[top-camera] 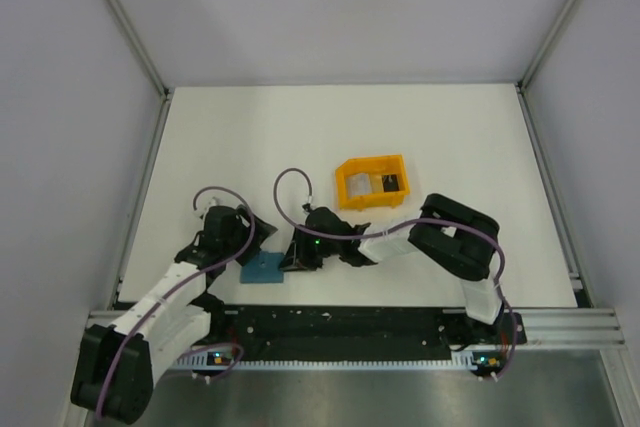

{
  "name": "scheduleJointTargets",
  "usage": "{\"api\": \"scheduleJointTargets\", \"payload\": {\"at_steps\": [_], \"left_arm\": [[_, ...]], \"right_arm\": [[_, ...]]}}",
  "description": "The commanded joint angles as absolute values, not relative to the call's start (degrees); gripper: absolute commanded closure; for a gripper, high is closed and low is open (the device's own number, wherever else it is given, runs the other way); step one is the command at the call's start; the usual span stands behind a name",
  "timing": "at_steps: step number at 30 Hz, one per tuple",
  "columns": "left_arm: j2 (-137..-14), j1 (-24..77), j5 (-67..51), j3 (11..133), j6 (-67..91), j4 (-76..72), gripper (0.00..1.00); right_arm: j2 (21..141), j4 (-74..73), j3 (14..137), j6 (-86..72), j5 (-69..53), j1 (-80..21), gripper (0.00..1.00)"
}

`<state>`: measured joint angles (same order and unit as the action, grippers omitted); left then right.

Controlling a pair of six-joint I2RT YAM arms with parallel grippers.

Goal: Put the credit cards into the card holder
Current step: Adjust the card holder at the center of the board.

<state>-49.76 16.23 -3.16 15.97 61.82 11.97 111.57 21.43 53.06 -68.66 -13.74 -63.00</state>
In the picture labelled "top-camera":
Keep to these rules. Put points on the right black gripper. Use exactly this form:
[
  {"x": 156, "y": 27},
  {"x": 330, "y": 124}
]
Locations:
[{"x": 298, "y": 258}]

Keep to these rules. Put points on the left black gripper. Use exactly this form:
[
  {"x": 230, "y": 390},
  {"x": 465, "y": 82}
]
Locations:
[{"x": 261, "y": 233}]

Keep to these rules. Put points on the blue leather card holder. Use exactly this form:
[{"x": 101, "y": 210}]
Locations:
[{"x": 263, "y": 269}]

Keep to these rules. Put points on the yellow plastic bin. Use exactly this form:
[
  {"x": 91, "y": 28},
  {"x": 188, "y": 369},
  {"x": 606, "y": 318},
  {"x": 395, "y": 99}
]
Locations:
[{"x": 375, "y": 167}]

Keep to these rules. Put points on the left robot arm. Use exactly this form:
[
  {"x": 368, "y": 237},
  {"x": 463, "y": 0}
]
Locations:
[{"x": 119, "y": 364}]

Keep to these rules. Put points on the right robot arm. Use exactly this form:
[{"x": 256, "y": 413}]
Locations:
[{"x": 459, "y": 239}]

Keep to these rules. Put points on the silver card in bin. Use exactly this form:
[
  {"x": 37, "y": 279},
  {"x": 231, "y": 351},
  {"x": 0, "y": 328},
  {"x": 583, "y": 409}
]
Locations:
[{"x": 358, "y": 185}]

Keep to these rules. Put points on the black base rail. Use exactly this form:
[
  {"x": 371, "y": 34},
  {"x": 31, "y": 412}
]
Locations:
[{"x": 327, "y": 334}]

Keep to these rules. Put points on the white cable duct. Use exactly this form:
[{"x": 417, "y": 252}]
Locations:
[{"x": 209, "y": 362}]

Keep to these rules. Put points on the aluminium frame rail front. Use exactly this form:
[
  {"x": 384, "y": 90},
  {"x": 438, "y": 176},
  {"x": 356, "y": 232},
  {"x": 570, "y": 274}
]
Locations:
[{"x": 564, "y": 327}]

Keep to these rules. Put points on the left aluminium frame post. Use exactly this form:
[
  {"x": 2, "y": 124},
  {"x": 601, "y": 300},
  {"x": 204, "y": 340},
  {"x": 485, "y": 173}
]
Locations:
[{"x": 135, "y": 44}]

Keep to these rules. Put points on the aluminium frame post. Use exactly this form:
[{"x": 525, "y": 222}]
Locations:
[
  {"x": 548, "y": 44},
  {"x": 135, "y": 44}
]

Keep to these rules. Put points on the right aluminium frame post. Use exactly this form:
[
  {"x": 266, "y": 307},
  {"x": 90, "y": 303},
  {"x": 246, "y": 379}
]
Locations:
[{"x": 548, "y": 44}]

